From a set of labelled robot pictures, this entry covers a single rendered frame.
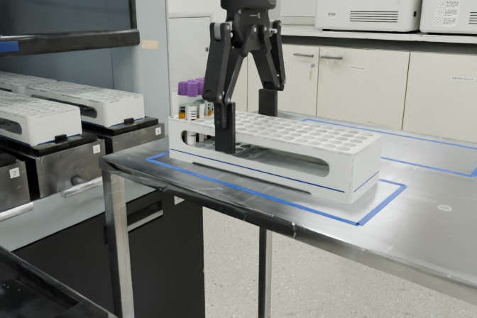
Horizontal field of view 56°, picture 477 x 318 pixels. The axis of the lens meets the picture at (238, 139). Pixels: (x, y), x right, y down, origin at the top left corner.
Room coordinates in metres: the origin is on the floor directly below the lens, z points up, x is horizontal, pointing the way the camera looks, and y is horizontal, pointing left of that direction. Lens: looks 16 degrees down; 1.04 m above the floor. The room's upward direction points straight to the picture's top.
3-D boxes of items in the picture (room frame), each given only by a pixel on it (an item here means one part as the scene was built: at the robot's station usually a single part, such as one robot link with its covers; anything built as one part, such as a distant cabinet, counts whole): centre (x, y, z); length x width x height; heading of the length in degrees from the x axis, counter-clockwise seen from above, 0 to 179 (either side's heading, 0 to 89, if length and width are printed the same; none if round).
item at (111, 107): (0.98, 0.34, 0.83); 0.30 x 0.10 x 0.06; 53
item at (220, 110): (0.57, 0.03, 0.91); 0.03 x 0.01 x 0.05; 144
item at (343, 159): (0.61, -0.04, 0.85); 0.30 x 0.10 x 0.06; 54
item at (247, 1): (0.63, -0.01, 1.03); 0.08 x 0.07 x 0.09; 144
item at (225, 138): (0.59, 0.02, 0.89); 0.03 x 0.01 x 0.07; 54
